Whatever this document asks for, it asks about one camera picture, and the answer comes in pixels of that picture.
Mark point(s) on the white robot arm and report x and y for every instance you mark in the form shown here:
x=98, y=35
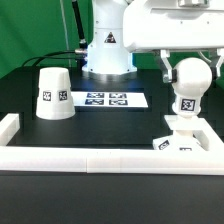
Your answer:
x=106, y=54

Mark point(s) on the white lamp base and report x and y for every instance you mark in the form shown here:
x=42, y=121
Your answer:
x=182, y=137

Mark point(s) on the white lamp bulb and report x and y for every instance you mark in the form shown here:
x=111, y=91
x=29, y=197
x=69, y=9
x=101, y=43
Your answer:
x=194, y=77

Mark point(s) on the white fiducial marker sheet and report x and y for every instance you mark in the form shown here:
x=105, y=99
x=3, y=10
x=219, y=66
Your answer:
x=109, y=99

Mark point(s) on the white U-shaped border frame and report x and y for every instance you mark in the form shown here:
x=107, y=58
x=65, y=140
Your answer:
x=13, y=158

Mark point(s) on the white lamp shade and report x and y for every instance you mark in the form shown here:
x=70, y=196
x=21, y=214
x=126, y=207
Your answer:
x=54, y=101

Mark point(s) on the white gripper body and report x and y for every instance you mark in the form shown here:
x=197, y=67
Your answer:
x=184, y=25

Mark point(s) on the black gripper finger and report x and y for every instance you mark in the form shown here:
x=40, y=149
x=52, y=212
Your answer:
x=162, y=59
x=215, y=59

